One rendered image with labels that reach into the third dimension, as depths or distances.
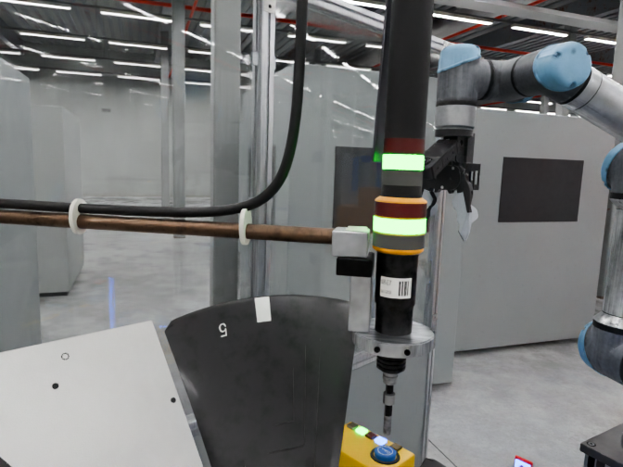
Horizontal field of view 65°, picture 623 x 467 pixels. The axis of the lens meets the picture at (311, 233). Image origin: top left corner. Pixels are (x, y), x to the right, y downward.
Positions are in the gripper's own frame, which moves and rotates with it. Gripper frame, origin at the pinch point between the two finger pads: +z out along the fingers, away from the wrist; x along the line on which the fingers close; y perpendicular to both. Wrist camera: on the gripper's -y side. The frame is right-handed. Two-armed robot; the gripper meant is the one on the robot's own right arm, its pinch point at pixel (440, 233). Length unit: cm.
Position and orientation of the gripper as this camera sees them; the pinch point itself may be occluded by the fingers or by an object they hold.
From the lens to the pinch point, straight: 98.2
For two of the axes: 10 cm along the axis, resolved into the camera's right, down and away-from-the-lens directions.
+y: 7.1, -0.7, 7.0
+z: -0.3, 9.9, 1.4
